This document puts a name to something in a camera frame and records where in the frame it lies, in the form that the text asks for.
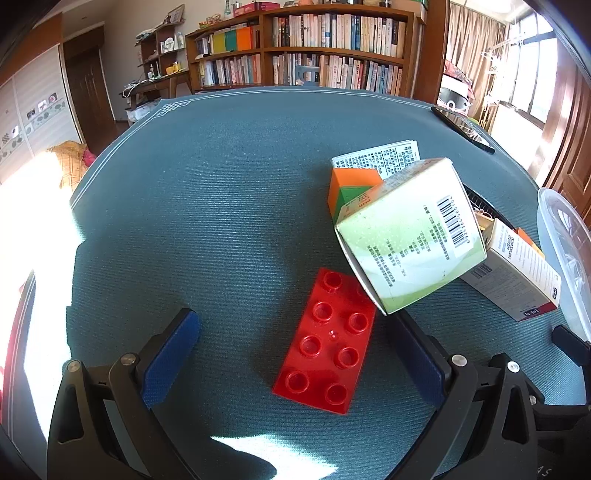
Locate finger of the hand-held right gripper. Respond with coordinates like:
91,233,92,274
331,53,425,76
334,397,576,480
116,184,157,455
551,324,591,367

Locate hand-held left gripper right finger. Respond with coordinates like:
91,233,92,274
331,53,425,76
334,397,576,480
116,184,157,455
388,310,546,480

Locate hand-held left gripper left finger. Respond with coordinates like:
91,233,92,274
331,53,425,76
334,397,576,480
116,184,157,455
46,308,201,480

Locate white box with red stripe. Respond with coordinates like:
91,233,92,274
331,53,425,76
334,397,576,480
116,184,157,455
459,218,563,323

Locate red building block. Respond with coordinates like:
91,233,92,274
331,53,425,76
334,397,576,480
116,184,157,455
271,268,378,416

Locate clear plastic bowl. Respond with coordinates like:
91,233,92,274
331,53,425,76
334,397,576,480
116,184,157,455
537,187,591,342

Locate small orange box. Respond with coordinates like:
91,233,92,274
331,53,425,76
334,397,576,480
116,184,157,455
515,227,546,259

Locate green white carton box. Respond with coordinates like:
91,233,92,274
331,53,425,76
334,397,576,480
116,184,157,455
333,158,489,316

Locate black comb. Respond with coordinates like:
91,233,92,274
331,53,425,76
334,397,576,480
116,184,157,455
462,184,514,232

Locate orange green building block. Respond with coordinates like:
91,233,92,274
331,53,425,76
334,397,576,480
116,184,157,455
328,168,384,220

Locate small white printed box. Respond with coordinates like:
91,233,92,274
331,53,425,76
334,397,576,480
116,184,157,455
331,140,422,178

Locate teal covered desktop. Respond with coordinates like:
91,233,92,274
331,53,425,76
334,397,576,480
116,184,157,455
9,87,591,480

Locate yellow checked blanket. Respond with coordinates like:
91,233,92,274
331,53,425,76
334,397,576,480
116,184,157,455
46,141,95,190

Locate brown panelled door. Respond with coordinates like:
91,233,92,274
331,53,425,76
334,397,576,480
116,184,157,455
540,46,591,208

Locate black smartphone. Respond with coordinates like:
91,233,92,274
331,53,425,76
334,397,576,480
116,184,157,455
430,105,496,154

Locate wooden side desk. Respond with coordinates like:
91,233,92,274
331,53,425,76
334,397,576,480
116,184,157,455
122,69,192,109

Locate dark wooden room door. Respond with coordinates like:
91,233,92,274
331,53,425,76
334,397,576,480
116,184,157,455
62,39,116,141

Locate white wardrobe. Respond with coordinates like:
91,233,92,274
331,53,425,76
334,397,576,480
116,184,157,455
0,44,86,185

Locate white clothes drying rack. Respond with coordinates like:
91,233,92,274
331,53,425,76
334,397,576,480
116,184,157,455
479,37,522,134

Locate window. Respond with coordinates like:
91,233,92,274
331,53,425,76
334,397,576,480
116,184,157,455
508,9,566,130

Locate small wooden shelf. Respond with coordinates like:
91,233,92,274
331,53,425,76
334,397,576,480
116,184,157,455
135,21,188,79

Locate wooden bookshelf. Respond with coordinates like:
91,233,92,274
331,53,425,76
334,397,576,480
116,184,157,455
185,7,428,100

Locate beige curtain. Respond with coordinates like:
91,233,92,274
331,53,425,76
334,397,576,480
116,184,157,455
445,2,506,88

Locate rows of books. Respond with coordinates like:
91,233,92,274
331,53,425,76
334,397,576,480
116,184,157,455
196,13,407,90

